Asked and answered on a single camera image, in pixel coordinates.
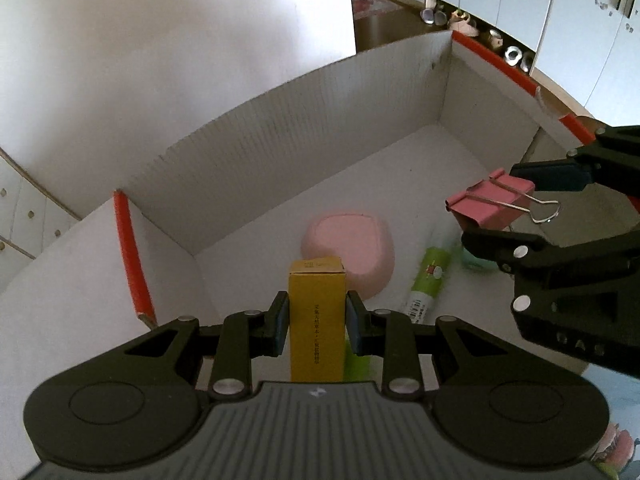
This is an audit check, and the white shoe cabinet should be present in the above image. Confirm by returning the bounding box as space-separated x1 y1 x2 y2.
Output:
414 0 639 126

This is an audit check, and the yellow cardboard carton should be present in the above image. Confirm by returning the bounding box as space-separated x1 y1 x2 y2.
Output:
288 257 346 382

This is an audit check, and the pink binder clip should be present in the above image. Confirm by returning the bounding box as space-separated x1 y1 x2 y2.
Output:
445 168 561 231

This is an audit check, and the teal small object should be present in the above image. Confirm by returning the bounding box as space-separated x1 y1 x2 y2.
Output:
460 247 499 273

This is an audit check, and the green glue stick tube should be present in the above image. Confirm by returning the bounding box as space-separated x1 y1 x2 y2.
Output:
404 247 451 324

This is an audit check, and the white drawer sideboard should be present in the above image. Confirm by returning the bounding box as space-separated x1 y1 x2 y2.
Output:
0 152 79 290

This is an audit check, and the pink door mat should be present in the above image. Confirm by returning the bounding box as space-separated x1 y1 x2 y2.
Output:
352 0 402 21

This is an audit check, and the red cardboard box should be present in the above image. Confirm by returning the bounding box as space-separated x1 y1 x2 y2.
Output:
1 32 582 479

